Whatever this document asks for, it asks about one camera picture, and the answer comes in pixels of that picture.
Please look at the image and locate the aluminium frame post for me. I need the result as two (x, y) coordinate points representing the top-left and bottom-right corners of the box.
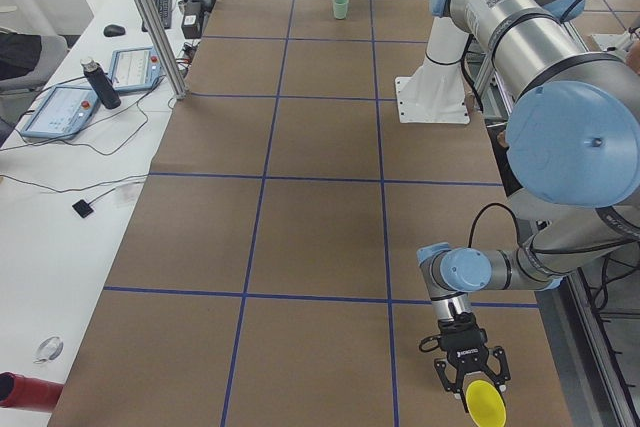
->
(134, 0), (187, 100)

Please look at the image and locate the red cylinder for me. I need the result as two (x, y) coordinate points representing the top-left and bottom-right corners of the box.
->
(1, 372), (64, 412)

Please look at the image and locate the black computer mouse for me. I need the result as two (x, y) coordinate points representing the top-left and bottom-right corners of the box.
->
(103, 24), (126, 38)

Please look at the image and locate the yellow cup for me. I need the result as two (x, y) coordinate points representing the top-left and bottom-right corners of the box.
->
(466, 380), (506, 427)

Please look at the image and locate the black water bottle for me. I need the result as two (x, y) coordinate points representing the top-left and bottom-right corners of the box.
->
(80, 57), (121, 109)

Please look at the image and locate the teach pendant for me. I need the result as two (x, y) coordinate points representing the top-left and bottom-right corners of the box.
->
(20, 86), (99, 140)
(108, 47), (163, 93)

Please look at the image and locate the black box with label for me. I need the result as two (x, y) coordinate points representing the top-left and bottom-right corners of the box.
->
(181, 1), (204, 39)

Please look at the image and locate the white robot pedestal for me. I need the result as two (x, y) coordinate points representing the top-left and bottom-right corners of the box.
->
(394, 17), (470, 125)

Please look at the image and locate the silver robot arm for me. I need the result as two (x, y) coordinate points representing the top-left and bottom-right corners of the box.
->
(417, 0), (639, 426)

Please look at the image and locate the clear tape roll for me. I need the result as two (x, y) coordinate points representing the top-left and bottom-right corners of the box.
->
(33, 336), (64, 364)

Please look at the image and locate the green cup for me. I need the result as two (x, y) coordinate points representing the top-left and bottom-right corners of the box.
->
(332, 0), (349, 20)

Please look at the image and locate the black keyboard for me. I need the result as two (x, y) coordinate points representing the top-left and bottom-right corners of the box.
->
(153, 0), (173, 29)

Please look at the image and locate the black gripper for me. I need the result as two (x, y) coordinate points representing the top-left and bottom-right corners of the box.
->
(434, 312), (510, 412)

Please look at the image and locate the far teach pendant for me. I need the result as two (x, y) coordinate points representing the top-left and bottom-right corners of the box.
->
(108, 47), (163, 93)

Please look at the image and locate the near teach pendant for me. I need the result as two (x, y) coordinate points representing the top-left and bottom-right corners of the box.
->
(20, 86), (99, 140)

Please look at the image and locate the small black square device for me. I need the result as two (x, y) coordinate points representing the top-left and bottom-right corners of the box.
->
(72, 199), (94, 218)

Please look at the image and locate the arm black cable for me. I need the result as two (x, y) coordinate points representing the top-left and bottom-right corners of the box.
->
(467, 202), (521, 251)

